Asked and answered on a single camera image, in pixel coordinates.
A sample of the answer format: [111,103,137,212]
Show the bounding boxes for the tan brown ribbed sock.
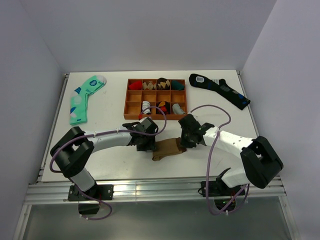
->
[152,137,187,162]

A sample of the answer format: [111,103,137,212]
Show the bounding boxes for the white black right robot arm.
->
[178,114,284,195]

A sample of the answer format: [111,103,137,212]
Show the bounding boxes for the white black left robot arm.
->
[50,117,159,200]

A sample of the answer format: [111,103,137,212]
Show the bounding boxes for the grey rolled sock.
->
[172,103,186,115]

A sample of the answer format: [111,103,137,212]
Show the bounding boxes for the white striped rolled sock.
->
[141,101,151,115]

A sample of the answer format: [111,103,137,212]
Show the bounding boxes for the black red argyle rolled sock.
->
[156,101,171,115]

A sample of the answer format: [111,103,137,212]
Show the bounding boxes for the orange compartment tray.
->
[123,78,188,121]

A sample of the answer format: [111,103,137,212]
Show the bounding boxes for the dark teal rolled sock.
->
[171,80,185,91]

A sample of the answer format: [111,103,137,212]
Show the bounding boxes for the black blue patterned sock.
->
[189,73,251,110]

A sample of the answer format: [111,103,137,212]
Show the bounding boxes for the beige argyle rolled sock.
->
[142,81,157,90]

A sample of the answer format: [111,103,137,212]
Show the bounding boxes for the brown argyle rolled sock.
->
[156,77,171,90]

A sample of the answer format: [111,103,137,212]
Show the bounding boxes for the mint green patterned sock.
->
[69,75,107,126]

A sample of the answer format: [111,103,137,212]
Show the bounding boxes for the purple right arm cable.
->
[187,104,250,216]

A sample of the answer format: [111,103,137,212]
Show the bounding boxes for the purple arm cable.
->
[187,104,250,216]
[49,106,168,221]

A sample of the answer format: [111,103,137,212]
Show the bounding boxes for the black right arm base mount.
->
[197,180,247,211]

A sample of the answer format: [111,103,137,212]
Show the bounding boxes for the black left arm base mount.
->
[67,184,114,220]

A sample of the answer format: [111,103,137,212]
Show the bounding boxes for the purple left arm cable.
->
[49,106,168,221]

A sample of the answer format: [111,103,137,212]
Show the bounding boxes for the aluminium table edge rail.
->
[23,70,286,206]

